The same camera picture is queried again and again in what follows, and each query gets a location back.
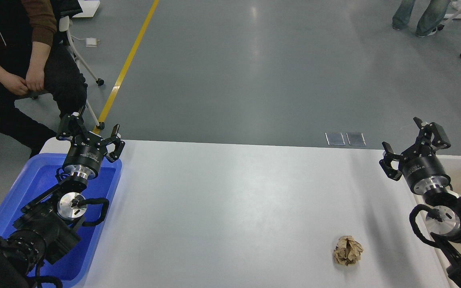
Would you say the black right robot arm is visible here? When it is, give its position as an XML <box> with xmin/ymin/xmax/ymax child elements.
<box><xmin>379</xmin><ymin>117</ymin><xmax>461</xmax><ymax>288</ymax></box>

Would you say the white power adapter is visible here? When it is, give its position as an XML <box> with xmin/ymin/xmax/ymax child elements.
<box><xmin>85</xmin><ymin>38</ymin><xmax>99</xmax><ymax>48</ymax></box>

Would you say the seated person in black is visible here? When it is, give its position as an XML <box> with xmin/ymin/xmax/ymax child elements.
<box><xmin>0</xmin><ymin>0</ymin><xmax>87</xmax><ymax>156</ymax></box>

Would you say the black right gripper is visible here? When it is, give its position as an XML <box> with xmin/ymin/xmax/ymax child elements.
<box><xmin>379</xmin><ymin>117</ymin><xmax>451</xmax><ymax>195</ymax></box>

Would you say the right floor metal plate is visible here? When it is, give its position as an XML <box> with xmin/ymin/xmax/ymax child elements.
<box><xmin>346</xmin><ymin>132</ymin><xmax>367</xmax><ymax>146</ymax></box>

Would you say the brown paper ball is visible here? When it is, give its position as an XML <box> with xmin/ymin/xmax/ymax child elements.
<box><xmin>333</xmin><ymin>236</ymin><xmax>364</xmax><ymax>266</ymax></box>

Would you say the walking person in jeans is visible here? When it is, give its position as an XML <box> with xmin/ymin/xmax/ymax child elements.
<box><xmin>392</xmin><ymin>0</ymin><xmax>451</xmax><ymax>38</ymax></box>

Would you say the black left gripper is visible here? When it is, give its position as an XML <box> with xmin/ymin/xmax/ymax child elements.
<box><xmin>56</xmin><ymin>113</ymin><xmax>126</xmax><ymax>179</ymax></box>

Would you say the white rolling chair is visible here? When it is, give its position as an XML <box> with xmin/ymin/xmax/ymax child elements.
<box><xmin>25</xmin><ymin>0</ymin><xmax>104</xmax><ymax>118</ymax></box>

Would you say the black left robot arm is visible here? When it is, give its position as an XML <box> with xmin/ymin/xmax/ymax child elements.
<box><xmin>0</xmin><ymin>113</ymin><xmax>125</xmax><ymax>288</ymax></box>

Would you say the blue plastic bin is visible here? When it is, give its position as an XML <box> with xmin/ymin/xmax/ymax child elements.
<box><xmin>0</xmin><ymin>153</ymin><xmax>122</xmax><ymax>288</ymax></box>

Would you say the left floor metal plate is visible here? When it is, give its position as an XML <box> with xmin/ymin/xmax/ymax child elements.
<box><xmin>325</xmin><ymin>132</ymin><xmax>346</xmax><ymax>146</ymax></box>

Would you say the floor metal plate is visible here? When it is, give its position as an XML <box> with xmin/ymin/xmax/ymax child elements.
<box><xmin>325</xmin><ymin>132</ymin><xmax>346</xmax><ymax>146</ymax></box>
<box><xmin>346</xmin><ymin>132</ymin><xmax>367</xmax><ymax>146</ymax></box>

